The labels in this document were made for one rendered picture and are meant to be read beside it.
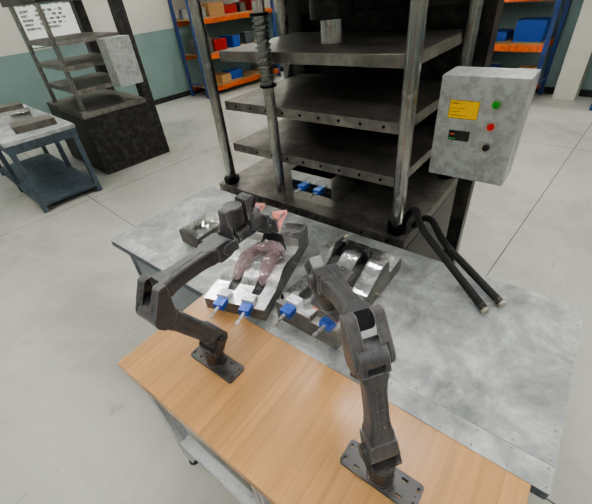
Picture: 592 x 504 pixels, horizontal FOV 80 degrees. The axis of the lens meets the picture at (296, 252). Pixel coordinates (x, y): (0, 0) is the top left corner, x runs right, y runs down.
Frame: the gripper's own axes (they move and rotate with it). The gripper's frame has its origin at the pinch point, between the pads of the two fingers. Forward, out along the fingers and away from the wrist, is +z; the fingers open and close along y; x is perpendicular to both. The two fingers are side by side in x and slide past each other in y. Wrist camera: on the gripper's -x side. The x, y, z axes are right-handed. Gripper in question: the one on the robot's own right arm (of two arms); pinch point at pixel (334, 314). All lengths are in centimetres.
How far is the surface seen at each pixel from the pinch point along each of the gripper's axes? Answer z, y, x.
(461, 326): 21.7, -31.9, -25.9
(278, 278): 12.1, 31.5, -2.6
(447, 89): -13, 12, -96
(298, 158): 27, 79, -69
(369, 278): 12.0, 1.5, -21.2
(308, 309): 6.2, 10.7, 2.2
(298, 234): 19, 42, -26
